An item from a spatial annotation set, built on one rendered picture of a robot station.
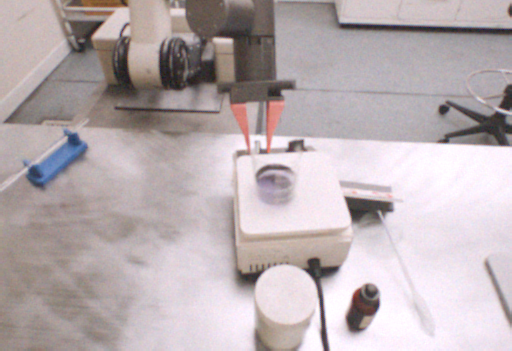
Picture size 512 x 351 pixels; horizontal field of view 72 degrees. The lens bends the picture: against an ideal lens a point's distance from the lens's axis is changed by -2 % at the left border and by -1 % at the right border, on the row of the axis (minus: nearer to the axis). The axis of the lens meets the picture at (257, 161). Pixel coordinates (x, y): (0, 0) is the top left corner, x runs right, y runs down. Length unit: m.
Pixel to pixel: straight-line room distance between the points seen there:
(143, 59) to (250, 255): 0.86
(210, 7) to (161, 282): 0.32
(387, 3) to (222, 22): 2.52
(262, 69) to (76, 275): 0.34
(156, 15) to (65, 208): 0.74
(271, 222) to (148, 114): 1.04
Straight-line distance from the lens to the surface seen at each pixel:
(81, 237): 0.53
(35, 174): 0.63
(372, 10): 2.88
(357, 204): 0.51
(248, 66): 0.46
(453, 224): 0.56
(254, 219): 0.38
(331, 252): 0.42
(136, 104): 1.41
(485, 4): 3.12
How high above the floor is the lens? 1.15
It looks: 44 degrees down
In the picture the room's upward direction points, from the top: straight up
